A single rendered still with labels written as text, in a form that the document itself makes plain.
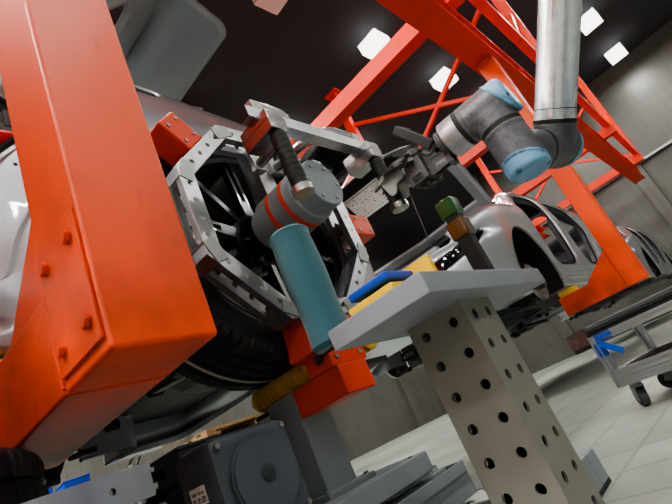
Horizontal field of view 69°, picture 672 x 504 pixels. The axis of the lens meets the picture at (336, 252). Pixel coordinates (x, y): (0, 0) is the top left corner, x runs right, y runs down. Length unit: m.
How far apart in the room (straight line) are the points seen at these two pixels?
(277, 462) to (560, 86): 0.93
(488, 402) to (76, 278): 0.58
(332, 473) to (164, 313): 0.61
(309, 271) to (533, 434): 0.49
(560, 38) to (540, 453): 0.82
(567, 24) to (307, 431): 1.02
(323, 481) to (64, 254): 0.71
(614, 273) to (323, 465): 3.69
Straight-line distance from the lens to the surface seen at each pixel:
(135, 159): 0.87
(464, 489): 1.30
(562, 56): 1.19
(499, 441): 0.73
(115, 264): 0.73
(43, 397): 0.89
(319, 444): 1.17
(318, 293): 0.94
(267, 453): 0.92
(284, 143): 0.98
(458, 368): 0.73
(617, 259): 4.55
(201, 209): 1.06
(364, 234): 1.43
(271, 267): 1.25
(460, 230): 1.00
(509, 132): 1.07
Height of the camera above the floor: 0.30
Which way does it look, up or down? 20 degrees up
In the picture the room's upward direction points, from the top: 25 degrees counter-clockwise
